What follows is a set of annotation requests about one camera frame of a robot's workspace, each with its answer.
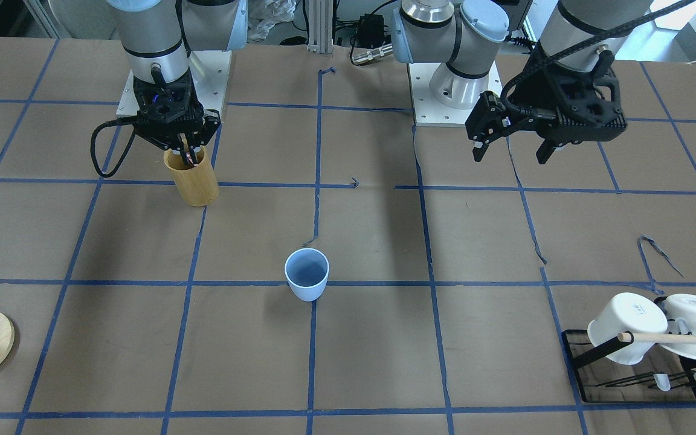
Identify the white mug front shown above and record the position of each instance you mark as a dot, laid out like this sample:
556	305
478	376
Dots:
627	312

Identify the bamboo cylinder holder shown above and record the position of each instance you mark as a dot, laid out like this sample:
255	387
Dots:
196	184

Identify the black wire mug rack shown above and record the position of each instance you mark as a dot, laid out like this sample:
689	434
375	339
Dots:
615	372

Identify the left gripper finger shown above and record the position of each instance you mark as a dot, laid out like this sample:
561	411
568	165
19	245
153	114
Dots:
546	150
479	150

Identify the light blue cup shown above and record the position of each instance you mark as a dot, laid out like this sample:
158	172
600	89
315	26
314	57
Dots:
307	272

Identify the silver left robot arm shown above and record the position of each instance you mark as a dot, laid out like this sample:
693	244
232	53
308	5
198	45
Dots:
466	37

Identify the aluminium frame post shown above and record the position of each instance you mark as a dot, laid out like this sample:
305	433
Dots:
320	25

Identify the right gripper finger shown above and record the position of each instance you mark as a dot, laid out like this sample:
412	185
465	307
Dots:
185	156
197	152

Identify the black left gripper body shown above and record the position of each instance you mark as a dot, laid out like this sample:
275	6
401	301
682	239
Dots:
530	95

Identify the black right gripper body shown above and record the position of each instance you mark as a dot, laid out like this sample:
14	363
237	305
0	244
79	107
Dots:
209	128

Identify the wooden rack handle rod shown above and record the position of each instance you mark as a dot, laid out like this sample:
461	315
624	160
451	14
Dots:
632	337

